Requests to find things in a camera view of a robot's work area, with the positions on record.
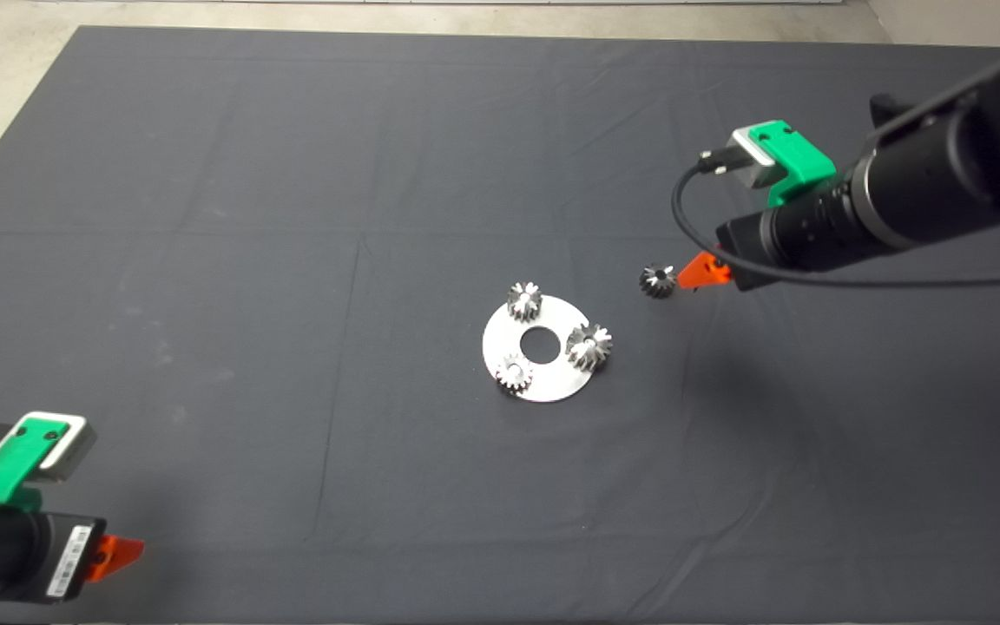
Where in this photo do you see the right wrist green camera mount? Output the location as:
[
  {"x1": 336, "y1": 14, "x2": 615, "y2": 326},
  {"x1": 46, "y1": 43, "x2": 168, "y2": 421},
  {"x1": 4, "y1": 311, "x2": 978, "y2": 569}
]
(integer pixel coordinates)
[{"x1": 747, "y1": 120, "x2": 839, "y2": 207}]

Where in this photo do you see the large steel gear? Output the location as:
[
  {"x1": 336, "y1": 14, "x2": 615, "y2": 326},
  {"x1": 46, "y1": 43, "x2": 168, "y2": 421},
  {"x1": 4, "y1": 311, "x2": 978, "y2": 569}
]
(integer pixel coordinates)
[{"x1": 565, "y1": 323, "x2": 615, "y2": 373}]

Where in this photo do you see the dark grey table cloth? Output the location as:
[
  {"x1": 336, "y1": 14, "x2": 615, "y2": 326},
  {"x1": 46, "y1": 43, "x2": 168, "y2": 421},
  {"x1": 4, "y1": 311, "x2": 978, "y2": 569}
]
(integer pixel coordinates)
[{"x1": 0, "y1": 24, "x2": 1000, "y2": 625}]

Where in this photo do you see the wrist green camera mount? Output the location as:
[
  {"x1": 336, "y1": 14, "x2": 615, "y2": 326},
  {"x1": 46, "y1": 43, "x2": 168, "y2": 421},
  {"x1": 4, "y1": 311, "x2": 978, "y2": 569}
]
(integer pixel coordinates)
[
  {"x1": 747, "y1": 120, "x2": 839, "y2": 207},
  {"x1": 0, "y1": 417, "x2": 69, "y2": 513}
]

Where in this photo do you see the left wrist green camera mount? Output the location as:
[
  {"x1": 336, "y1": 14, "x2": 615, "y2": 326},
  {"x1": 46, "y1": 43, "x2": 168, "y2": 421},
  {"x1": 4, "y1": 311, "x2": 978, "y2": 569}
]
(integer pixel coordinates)
[{"x1": 0, "y1": 417, "x2": 69, "y2": 513}]

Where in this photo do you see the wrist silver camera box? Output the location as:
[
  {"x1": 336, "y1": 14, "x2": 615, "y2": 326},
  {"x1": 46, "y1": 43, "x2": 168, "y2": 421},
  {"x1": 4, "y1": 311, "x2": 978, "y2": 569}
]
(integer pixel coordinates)
[
  {"x1": 728, "y1": 128, "x2": 792, "y2": 190},
  {"x1": 5, "y1": 411, "x2": 98, "y2": 484}
]

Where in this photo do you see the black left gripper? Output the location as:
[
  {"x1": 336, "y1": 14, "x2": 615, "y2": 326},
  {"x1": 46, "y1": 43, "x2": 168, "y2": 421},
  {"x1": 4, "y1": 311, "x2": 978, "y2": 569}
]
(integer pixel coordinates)
[{"x1": 0, "y1": 502, "x2": 146, "y2": 609}]

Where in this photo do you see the round steel plate with hole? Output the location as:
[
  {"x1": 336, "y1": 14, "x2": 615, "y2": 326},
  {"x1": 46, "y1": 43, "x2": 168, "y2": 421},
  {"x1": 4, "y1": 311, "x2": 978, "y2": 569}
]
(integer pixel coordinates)
[{"x1": 482, "y1": 294, "x2": 598, "y2": 404}]

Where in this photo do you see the small dark steel gear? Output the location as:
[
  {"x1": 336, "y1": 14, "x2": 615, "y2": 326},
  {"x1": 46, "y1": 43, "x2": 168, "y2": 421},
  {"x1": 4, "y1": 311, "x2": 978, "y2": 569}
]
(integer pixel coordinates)
[{"x1": 639, "y1": 264, "x2": 677, "y2": 299}]

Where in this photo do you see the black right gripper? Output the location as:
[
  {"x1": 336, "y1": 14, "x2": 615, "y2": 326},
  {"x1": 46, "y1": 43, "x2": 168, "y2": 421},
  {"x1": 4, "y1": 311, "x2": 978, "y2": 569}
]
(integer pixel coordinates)
[{"x1": 677, "y1": 182, "x2": 867, "y2": 293}]

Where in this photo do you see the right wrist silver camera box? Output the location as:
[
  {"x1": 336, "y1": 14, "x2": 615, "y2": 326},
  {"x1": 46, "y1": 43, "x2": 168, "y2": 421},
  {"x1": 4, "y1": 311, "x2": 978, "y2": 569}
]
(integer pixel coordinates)
[{"x1": 728, "y1": 128, "x2": 792, "y2": 190}]

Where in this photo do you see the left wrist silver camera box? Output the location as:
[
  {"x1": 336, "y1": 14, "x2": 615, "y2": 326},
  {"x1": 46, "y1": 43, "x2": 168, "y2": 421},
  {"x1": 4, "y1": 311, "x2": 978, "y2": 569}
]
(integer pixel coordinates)
[{"x1": 5, "y1": 411, "x2": 98, "y2": 484}]

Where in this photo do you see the small shiny steel gear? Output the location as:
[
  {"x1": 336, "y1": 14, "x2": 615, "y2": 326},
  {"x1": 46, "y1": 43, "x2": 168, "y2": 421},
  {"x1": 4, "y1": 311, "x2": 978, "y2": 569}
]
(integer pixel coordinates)
[
  {"x1": 507, "y1": 281, "x2": 543, "y2": 323},
  {"x1": 496, "y1": 354, "x2": 535, "y2": 396}
]

